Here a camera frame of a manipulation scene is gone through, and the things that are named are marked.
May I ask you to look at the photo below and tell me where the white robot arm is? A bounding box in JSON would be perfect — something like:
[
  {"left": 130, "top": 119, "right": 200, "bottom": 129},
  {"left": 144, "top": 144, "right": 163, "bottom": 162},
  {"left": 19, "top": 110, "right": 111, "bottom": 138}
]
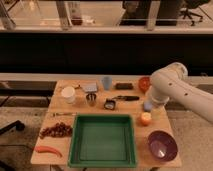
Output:
[{"left": 146, "top": 62, "right": 213, "bottom": 123}]

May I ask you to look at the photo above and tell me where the grey folded towel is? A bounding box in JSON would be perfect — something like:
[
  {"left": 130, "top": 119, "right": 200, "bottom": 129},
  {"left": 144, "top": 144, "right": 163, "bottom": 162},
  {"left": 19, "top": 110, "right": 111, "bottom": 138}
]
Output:
[{"left": 82, "top": 83, "right": 98, "bottom": 93}]

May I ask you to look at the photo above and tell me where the orange bowl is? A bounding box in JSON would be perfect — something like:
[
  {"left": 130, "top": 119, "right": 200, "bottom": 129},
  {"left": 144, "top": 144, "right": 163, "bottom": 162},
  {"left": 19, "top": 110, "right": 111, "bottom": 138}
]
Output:
[{"left": 138, "top": 77, "right": 151, "bottom": 93}]

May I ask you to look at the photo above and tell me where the purple bowl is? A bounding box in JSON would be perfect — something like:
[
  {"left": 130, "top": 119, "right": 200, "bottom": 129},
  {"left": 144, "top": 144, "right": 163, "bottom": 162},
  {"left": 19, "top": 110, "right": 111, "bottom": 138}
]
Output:
[{"left": 148, "top": 130, "right": 178, "bottom": 162}]

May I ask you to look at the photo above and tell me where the blue cup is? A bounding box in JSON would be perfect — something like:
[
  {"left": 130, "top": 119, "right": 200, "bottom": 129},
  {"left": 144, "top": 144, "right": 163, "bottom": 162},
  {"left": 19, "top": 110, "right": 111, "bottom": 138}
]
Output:
[{"left": 101, "top": 76, "right": 112, "bottom": 90}]

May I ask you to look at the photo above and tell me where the dark brown block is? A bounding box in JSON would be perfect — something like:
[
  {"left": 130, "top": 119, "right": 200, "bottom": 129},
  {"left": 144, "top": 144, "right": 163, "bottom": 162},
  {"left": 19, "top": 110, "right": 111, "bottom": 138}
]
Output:
[{"left": 115, "top": 83, "right": 134, "bottom": 90}]

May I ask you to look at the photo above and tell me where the metal cup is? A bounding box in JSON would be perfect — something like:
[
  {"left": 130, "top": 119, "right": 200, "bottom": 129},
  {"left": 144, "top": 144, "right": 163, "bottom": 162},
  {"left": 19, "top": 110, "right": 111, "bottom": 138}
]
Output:
[{"left": 86, "top": 93, "right": 97, "bottom": 107}]

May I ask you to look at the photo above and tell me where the white cup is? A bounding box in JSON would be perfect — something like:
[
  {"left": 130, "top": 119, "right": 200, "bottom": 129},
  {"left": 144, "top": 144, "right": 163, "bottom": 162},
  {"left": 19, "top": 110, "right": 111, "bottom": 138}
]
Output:
[{"left": 61, "top": 86, "right": 76, "bottom": 104}]

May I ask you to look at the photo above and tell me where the blue sponge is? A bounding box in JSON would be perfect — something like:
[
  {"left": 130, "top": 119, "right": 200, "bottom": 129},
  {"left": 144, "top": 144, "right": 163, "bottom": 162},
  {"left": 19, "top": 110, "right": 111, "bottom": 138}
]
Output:
[{"left": 143, "top": 101, "right": 153, "bottom": 112}]

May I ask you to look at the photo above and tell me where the orange fruit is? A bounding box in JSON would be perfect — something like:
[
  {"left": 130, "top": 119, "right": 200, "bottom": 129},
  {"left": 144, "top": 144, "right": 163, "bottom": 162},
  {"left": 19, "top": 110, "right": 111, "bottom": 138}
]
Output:
[{"left": 140, "top": 112, "right": 152, "bottom": 126}]

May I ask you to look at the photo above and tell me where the green plastic tray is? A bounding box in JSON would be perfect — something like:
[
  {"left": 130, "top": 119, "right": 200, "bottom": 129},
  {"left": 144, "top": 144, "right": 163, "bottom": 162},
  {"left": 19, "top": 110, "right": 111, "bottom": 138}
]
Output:
[{"left": 67, "top": 115, "right": 137, "bottom": 168}]

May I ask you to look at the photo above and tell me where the metal fork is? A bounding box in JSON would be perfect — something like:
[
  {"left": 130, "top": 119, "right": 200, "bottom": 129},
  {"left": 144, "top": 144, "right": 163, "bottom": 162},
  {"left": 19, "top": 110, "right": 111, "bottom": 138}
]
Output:
[{"left": 52, "top": 113, "right": 77, "bottom": 117}]

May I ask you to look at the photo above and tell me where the bunch of red grapes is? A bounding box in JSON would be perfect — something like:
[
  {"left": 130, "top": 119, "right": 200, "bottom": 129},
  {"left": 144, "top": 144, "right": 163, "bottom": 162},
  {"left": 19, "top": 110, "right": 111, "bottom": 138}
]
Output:
[{"left": 40, "top": 122, "right": 72, "bottom": 139}]

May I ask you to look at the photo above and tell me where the wooden table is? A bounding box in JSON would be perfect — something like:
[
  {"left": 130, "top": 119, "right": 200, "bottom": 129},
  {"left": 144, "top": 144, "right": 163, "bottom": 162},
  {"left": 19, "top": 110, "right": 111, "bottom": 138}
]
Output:
[{"left": 30, "top": 79, "right": 183, "bottom": 168}]

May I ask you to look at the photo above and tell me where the orange carrot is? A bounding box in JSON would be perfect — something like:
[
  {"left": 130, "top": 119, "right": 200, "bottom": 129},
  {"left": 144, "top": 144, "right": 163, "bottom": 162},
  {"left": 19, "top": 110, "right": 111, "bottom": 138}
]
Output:
[{"left": 34, "top": 146, "right": 62, "bottom": 157}]

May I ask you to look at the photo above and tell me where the black office chair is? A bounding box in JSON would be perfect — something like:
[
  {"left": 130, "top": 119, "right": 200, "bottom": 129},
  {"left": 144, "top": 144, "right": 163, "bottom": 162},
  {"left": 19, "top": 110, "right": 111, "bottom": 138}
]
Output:
[{"left": 179, "top": 0, "right": 211, "bottom": 26}]

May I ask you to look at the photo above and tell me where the black handled tool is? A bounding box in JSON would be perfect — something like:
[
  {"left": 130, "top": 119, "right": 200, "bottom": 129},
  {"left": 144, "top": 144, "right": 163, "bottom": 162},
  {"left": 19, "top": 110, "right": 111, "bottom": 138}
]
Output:
[{"left": 112, "top": 95, "right": 140, "bottom": 101}]

